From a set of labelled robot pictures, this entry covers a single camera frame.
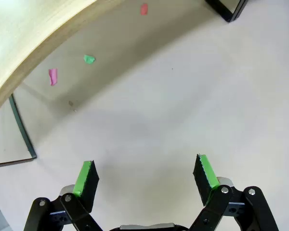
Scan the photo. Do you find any black frame wooden shelf unit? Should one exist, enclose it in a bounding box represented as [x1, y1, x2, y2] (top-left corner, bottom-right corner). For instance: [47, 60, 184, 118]
[0, 0, 243, 169]
[231, 0, 247, 21]

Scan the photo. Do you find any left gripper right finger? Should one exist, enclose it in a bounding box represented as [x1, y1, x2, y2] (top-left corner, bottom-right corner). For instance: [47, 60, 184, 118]
[189, 154, 279, 231]

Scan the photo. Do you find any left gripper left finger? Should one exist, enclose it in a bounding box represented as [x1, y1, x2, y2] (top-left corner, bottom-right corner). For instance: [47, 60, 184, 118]
[24, 160, 104, 231]

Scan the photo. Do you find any pink paper scrap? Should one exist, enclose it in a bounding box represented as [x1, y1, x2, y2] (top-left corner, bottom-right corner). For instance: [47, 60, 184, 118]
[48, 68, 58, 86]

